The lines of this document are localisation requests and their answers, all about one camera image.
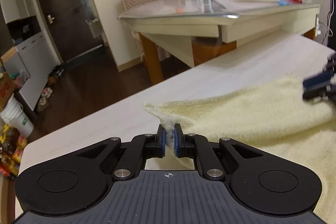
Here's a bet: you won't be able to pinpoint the shoes on floor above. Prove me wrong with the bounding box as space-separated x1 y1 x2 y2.
37 64 65 112

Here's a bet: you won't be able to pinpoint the cream dining table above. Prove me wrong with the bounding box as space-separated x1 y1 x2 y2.
118 0 321 85

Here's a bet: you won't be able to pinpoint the cream yellow terry towel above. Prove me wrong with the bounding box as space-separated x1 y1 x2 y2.
144 76 335 223

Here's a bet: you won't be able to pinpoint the cardboard box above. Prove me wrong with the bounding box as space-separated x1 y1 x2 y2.
0 72 15 111

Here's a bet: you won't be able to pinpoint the cooking oil bottles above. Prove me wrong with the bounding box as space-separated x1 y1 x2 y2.
0 124 27 180

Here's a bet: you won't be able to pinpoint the white plastic bucket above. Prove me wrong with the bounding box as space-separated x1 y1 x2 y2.
1 95 34 138

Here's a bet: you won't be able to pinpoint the dark wooden door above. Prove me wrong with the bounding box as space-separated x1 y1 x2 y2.
38 0 104 63

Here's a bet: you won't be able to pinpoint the grey storage cabinet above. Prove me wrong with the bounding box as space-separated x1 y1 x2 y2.
1 0 57 110

